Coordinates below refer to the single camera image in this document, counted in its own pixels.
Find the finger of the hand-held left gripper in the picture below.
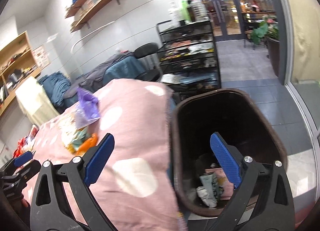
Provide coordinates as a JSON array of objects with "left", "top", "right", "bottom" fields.
[
  {"left": 5, "top": 151, "right": 33, "bottom": 170},
  {"left": 14, "top": 160, "right": 42, "bottom": 183}
]

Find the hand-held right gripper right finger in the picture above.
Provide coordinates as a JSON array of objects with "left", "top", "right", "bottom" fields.
[{"left": 209, "top": 132, "right": 297, "bottom": 231}]

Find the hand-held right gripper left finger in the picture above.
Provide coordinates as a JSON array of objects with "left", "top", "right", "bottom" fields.
[{"left": 29, "top": 133, "right": 118, "bottom": 231}]

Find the pink snack packet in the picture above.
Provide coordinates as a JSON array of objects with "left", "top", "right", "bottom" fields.
[{"left": 205, "top": 167, "right": 234, "bottom": 200}]

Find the white printed wrapper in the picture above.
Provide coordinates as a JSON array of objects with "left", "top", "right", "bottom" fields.
[{"left": 196, "top": 186, "right": 217, "bottom": 208}]

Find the silver foil wrapper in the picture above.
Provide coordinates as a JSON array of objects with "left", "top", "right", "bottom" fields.
[{"left": 59, "top": 115, "right": 80, "bottom": 147}]

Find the black trash bin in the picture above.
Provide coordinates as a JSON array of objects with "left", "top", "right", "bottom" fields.
[{"left": 169, "top": 88, "right": 288, "bottom": 219}]

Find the purple plastic bag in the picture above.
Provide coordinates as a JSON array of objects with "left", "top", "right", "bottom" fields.
[{"left": 75, "top": 87, "right": 102, "bottom": 129}]

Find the person's left forearm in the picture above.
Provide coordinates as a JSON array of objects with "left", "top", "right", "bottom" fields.
[{"left": 0, "top": 197, "right": 31, "bottom": 231}]

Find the person's left hand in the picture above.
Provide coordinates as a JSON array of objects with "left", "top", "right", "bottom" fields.
[{"left": 20, "top": 194, "right": 31, "bottom": 208}]

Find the blue bedding pile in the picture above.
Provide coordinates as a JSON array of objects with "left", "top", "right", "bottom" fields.
[{"left": 37, "top": 71, "right": 75, "bottom": 108}]

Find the dark cloth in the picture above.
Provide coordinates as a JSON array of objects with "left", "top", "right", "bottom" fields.
[{"left": 7, "top": 70, "right": 23, "bottom": 84}]

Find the grey blanket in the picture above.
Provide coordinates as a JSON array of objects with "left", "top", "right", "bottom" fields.
[{"left": 85, "top": 51, "right": 135, "bottom": 84}]

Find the massage bed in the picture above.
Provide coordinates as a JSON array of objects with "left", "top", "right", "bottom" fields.
[{"left": 64, "top": 51, "right": 140, "bottom": 97}]

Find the black trolley cart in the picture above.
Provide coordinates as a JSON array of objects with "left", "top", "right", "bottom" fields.
[{"left": 156, "top": 20, "right": 222, "bottom": 102}]

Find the wooden cubby shelf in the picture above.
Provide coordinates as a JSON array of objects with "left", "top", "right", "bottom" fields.
[{"left": 0, "top": 31, "right": 42, "bottom": 117}]

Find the black stool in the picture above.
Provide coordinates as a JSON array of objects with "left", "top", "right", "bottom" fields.
[{"left": 134, "top": 43, "right": 162, "bottom": 82}]

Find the white curved floor lamp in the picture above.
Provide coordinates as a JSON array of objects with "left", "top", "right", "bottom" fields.
[{"left": 71, "top": 21, "right": 115, "bottom": 54}]

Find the potted plant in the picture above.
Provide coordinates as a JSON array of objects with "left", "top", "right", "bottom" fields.
[{"left": 251, "top": 15, "right": 280, "bottom": 77}]

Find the glass door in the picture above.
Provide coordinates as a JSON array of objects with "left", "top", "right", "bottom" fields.
[{"left": 187, "top": 0, "right": 244, "bottom": 40}]

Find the clear liquid bottle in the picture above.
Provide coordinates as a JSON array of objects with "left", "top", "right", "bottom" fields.
[{"left": 190, "top": 0, "right": 208, "bottom": 20}]

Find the white pump bottle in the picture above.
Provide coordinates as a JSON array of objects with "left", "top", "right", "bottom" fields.
[{"left": 169, "top": 1, "right": 183, "bottom": 23}]

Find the wall poster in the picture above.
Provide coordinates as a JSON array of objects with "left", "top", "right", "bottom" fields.
[{"left": 32, "top": 46, "right": 50, "bottom": 69}]

